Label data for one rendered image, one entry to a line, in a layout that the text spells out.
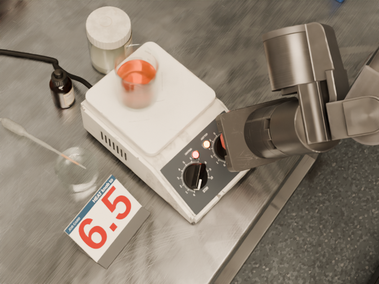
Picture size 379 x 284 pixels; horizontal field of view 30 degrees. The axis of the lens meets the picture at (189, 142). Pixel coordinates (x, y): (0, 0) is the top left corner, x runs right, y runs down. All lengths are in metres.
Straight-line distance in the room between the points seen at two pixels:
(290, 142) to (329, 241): 1.04
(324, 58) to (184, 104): 0.23
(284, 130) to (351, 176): 1.11
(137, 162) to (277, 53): 0.25
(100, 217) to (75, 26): 0.31
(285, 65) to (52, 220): 0.37
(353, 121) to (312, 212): 1.09
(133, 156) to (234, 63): 0.23
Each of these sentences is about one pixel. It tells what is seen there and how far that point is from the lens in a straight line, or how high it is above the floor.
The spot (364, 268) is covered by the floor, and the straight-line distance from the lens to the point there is 1.73.
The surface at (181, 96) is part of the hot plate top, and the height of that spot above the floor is 0.84.
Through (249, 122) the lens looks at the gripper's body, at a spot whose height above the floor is 0.91.
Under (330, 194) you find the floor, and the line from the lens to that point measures 1.77.
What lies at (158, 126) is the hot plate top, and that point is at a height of 0.84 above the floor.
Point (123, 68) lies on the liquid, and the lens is 0.84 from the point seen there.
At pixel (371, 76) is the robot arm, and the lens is 0.67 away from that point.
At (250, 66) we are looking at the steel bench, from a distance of 1.00.
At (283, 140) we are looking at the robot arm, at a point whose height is 0.96.
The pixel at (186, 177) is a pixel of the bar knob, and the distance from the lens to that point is 0.85.
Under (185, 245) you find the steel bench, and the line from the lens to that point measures 0.88.
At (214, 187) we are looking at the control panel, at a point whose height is 0.78.
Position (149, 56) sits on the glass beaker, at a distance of 0.83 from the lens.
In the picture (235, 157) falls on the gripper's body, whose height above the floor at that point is 0.90.
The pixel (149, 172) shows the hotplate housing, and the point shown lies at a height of 0.81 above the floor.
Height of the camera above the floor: 1.58
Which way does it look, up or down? 63 degrees down
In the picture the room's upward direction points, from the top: 6 degrees clockwise
